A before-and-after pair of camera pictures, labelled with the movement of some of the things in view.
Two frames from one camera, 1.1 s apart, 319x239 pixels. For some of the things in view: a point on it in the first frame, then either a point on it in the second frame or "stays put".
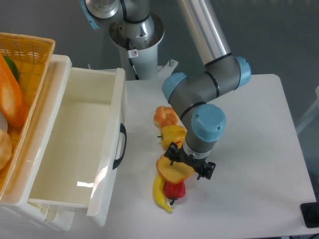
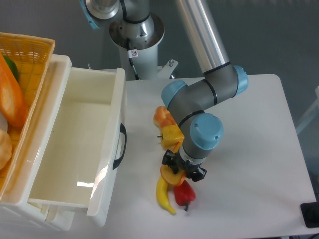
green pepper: [13, 66] stays put
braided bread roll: [165, 116] stays put
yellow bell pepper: [172, 133] stays put
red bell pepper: [174, 191] → [184, 194]
